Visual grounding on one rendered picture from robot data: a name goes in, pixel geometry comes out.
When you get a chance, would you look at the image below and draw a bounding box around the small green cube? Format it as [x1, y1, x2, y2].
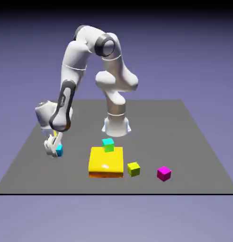
[101, 138, 115, 153]

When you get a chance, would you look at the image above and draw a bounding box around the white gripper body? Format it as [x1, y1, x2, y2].
[44, 131, 63, 152]

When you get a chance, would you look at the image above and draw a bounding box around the small yellow-green cube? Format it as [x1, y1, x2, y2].
[127, 162, 141, 178]

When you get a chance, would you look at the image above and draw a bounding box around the small cyan cube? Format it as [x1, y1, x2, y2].
[55, 144, 64, 157]

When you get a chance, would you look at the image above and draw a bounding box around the small magenta cube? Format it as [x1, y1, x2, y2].
[156, 165, 172, 182]

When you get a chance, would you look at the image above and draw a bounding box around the large yellow box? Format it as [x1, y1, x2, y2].
[88, 147, 124, 179]

